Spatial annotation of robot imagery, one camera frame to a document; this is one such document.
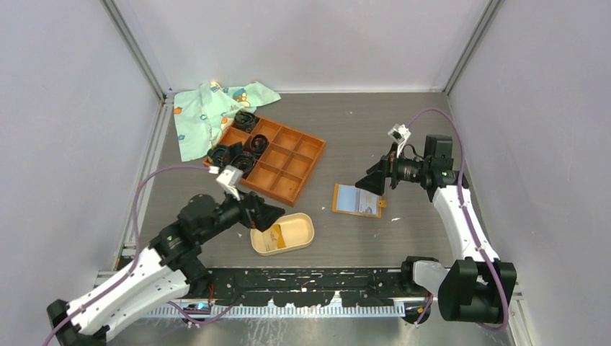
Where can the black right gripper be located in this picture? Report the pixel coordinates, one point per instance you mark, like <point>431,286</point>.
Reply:
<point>387,166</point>

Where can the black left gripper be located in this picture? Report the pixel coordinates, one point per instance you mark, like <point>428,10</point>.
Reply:
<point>264,215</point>

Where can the silver VIP credit card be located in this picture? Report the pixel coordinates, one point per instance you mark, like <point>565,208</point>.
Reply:
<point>367,203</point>

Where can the gold VIP credit card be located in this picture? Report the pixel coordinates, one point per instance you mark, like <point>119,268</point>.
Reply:
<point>273,238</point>

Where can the orange leather card holder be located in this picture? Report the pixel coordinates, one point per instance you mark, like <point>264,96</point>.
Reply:
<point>345,201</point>

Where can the cream oval plastic tray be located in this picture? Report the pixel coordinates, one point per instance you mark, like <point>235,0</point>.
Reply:
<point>298,232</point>

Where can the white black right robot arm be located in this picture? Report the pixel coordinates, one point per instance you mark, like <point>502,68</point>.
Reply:
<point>478,287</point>

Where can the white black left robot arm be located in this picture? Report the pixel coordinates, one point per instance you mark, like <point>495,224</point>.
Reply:
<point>167,269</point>

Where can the black rolled belt large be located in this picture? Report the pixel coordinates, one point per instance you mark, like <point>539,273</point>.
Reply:
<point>239,157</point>

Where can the orange wooden compartment tray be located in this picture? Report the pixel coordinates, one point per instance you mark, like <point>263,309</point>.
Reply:
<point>283,170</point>

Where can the black rolled belt middle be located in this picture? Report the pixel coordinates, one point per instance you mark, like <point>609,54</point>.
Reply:
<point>258,144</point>

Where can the black rolled belt left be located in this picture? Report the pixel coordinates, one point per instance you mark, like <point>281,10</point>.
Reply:
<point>215,156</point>

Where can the black rolled belt top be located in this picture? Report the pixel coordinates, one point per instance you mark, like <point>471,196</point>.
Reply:
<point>245,121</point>

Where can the green patterned cloth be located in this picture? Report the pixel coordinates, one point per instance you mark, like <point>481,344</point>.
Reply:
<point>202,115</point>

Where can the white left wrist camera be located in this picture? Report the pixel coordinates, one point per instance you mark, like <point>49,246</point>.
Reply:
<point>228,179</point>

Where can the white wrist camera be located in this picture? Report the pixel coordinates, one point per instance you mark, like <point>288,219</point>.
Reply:
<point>400,134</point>
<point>228,179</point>

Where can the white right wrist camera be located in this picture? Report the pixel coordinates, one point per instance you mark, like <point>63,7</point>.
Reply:
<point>400,134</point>

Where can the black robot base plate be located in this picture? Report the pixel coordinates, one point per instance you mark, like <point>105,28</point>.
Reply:
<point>305,286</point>

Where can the white slotted cable duct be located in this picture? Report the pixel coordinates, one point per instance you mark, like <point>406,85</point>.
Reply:
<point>335,309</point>

